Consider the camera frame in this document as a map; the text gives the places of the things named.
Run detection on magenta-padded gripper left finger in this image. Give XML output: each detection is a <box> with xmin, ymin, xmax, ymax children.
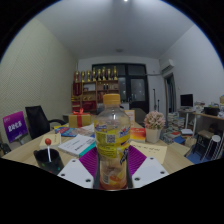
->
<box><xmin>57</xmin><ymin>146</ymin><xmax>100</xmax><ymax>190</ymax></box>

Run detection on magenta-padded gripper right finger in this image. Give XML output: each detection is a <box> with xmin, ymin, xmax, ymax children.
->
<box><xmin>126</xmin><ymin>144</ymin><xmax>170</xmax><ymax>190</ymax></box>

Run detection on clear orange-capped drink bottle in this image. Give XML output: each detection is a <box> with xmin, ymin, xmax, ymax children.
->
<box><xmin>94</xmin><ymin>93</ymin><xmax>132</xmax><ymax>191</ymax></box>

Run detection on yellow paper envelope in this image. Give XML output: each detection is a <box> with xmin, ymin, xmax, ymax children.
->
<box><xmin>129</xmin><ymin>139</ymin><xmax>168</xmax><ymax>165</ymax></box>

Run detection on white book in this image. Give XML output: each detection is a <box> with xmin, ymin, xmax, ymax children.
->
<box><xmin>58</xmin><ymin>134</ymin><xmax>97</xmax><ymax>158</ymax></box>

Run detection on black cup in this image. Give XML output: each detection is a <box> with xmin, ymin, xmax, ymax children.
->
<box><xmin>33</xmin><ymin>148</ymin><xmax>65</xmax><ymax>175</ymax></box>

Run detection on pale yellow book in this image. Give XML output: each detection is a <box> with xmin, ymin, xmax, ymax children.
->
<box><xmin>39</xmin><ymin>132</ymin><xmax>63</xmax><ymax>149</ymax></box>

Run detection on orange book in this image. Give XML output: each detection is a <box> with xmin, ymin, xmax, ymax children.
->
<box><xmin>129</xmin><ymin>127</ymin><xmax>147</xmax><ymax>144</ymax></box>

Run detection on red lollipop with white stick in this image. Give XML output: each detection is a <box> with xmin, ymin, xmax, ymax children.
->
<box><xmin>44</xmin><ymin>137</ymin><xmax>53</xmax><ymax>163</ymax></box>

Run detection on blue book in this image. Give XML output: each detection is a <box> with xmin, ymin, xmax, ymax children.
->
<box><xmin>54</xmin><ymin>126</ymin><xmax>79</xmax><ymax>138</ymax></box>

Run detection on pink flowers in white pot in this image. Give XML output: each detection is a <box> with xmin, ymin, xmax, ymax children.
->
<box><xmin>143</xmin><ymin>110</ymin><xmax>166</xmax><ymax>144</ymax></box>

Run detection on yellow gift box red ribbon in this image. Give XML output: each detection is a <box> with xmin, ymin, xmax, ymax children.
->
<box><xmin>68</xmin><ymin>108</ymin><xmax>92</xmax><ymax>129</ymax></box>

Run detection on stack of books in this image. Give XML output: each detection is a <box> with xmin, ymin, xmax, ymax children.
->
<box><xmin>165</xmin><ymin>113</ymin><xmax>188</xmax><ymax>145</ymax></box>

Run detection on orange carton box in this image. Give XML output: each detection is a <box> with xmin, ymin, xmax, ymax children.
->
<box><xmin>126</xmin><ymin>109</ymin><xmax>136</xmax><ymax>127</ymax></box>

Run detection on black office chair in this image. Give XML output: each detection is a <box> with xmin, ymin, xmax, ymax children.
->
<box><xmin>25</xmin><ymin>105</ymin><xmax>68</xmax><ymax>140</ymax></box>

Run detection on white round stool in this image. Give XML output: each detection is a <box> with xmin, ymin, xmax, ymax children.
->
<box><xmin>203</xmin><ymin>134</ymin><xmax>222</xmax><ymax>160</ymax></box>

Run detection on purple sign board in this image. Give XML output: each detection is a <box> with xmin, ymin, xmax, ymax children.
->
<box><xmin>2</xmin><ymin>110</ymin><xmax>29</xmax><ymax>144</ymax></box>

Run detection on wooden shelf unit with trophies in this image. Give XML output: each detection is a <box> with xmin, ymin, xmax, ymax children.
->
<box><xmin>70</xmin><ymin>65</ymin><xmax>120</xmax><ymax>114</ymax></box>

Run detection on computer monitor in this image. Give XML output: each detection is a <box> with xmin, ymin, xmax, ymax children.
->
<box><xmin>180</xmin><ymin>93</ymin><xmax>194</xmax><ymax>108</ymax></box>

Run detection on black framed glass door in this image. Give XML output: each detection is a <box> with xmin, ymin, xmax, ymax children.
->
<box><xmin>91</xmin><ymin>63</ymin><xmax>150</xmax><ymax>114</ymax></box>

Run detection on wooden side desk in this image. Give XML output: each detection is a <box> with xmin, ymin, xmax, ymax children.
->
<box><xmin>192</xmin><ymin>111</ymin><xmax>224</xmax><ymax>158</ymax></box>

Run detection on white air conditioner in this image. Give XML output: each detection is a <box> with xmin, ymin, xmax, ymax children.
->
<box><xmin>159</xmin><ymin>58</ymin><xmax>175</xmax><ymax>73</ymax></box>

